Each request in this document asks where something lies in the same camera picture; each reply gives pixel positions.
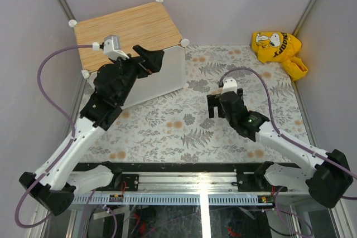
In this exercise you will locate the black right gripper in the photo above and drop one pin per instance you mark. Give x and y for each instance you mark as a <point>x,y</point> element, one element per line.
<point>213,101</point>

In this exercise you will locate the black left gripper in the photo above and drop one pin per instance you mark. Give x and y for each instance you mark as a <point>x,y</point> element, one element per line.
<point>152,60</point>

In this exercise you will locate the translucent white cabinet door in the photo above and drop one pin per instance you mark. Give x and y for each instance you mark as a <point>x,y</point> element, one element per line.
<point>170,78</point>

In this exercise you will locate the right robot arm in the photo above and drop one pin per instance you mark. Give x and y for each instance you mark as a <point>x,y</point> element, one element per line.
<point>325,176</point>

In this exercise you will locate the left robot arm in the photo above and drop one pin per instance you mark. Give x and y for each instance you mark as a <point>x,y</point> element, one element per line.
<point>54,185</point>

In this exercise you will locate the wooden shoe cabinet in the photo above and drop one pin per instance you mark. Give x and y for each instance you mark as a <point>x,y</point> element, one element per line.
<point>148,25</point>

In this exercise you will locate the yellow Snoopy bag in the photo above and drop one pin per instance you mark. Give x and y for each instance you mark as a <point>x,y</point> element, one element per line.
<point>282,48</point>

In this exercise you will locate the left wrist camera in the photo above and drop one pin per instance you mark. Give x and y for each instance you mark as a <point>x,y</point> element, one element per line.
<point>111,49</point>

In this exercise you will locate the aluminium rail frame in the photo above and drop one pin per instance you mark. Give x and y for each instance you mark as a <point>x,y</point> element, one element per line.
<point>179,184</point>

